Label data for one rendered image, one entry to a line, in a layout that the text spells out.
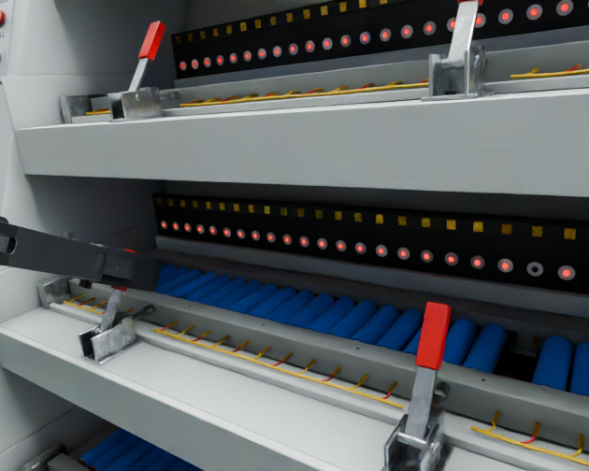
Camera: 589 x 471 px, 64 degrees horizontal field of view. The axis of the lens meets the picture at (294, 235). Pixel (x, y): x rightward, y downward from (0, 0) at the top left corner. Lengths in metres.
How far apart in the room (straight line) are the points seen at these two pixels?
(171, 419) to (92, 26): 0.44
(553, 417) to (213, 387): 0.21
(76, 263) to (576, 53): 0.33
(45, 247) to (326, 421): 0.20
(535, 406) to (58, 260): 0.30
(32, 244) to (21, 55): 0.28
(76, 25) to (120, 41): 0.06
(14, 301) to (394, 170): 0.42
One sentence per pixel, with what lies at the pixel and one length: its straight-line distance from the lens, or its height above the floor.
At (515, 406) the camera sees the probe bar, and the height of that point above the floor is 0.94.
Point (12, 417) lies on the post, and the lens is 0.60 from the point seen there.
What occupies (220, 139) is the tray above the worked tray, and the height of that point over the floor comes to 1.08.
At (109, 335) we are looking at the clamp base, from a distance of 0.42.
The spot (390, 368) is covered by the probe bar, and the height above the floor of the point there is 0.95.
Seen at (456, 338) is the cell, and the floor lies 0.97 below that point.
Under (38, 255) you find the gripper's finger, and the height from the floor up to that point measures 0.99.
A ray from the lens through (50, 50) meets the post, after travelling 0.58.
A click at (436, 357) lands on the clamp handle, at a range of 0.26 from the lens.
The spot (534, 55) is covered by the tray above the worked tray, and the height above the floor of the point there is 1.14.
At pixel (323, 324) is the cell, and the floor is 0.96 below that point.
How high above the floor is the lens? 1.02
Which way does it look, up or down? level
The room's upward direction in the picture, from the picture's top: 7 degrees clockwise
